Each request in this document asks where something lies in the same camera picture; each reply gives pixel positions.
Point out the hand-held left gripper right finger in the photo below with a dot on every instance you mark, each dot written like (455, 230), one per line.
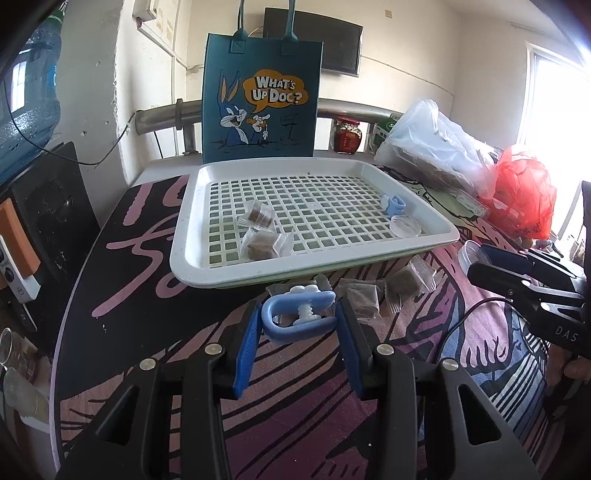
(351, 355)

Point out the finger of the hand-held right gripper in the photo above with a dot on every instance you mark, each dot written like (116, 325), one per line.
(494, 278)
(505, 259)

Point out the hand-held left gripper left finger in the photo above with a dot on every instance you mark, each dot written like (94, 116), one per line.
(244, 355)

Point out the clear round plastic lid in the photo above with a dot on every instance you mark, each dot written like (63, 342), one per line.
(406, 226)
(468, 251)

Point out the blue plastic clip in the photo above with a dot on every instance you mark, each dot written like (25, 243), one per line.
(272, 323)
(392, 205)

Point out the clear packet of brown cube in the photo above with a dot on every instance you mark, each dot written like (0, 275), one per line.
(258, 214)
(323, 279)
(408, 281)
(362, 300)
(265, 244)

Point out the white perforated plastic tray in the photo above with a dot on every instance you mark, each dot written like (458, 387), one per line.
(194, 272)

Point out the person's right hand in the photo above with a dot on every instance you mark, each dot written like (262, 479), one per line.
(575, 369)

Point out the small packet of white rings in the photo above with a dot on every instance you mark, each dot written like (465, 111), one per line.
(471, 203)

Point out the red plastic bag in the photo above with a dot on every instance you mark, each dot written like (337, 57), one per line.
(521, 194)

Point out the light green tray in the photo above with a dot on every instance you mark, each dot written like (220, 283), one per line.
(300, 275)

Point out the clear plastic bag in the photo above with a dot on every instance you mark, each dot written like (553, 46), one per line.
(429, 152)

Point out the window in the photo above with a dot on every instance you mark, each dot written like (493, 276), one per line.
(554, 115)

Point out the green box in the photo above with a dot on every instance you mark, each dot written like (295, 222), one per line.
(381, 134)

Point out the red sauce jar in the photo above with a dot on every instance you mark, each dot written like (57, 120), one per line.
(346, 138)

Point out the blue cartoon tote bag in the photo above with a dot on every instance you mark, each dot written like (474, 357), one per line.
(277, 134)

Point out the glass cup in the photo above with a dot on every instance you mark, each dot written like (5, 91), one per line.
(23, 397)
(11, 346)

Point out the black water dispenser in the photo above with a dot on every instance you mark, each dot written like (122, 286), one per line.
(55, 207)

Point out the orange and white device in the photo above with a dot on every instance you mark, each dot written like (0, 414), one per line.
(18, 267)

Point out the blue water jug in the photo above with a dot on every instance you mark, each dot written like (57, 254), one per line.
(32, 101)

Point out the metal pipe rail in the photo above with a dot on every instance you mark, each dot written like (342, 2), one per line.
(157, 117)

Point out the black wall television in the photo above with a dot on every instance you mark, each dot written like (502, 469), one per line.
(337, 41)

